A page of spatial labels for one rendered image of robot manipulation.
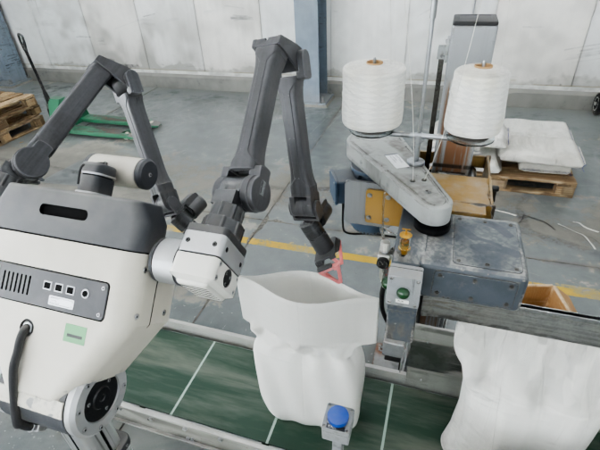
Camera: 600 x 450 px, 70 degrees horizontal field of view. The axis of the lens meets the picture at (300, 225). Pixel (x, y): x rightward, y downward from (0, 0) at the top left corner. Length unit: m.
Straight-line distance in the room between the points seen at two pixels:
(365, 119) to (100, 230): 0.68
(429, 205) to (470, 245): 0.14
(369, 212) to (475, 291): 0.49
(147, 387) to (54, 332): 1.15
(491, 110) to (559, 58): 5.12
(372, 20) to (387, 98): 5.00
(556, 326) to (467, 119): 0.61
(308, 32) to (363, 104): 4.76
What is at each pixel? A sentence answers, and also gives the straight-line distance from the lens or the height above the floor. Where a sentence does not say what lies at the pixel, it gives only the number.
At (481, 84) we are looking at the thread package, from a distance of 1.12.
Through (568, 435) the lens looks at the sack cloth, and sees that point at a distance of 1.59.
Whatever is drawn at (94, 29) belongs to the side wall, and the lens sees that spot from 8.12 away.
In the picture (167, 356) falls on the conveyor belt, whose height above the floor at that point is 0.38.
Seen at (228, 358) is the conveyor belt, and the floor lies 0.38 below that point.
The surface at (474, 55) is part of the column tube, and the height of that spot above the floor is 1.68.
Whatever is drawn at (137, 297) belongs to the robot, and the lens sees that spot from 0.88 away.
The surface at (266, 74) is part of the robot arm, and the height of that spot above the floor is 1.71.
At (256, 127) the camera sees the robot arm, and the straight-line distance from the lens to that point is 0.95.
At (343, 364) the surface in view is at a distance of 1.48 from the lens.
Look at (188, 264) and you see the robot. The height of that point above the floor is 1.49.
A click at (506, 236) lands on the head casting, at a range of 1.16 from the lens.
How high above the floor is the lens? 1.97
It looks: 34 degrees down
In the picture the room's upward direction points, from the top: 3 degrees counter-clockwise
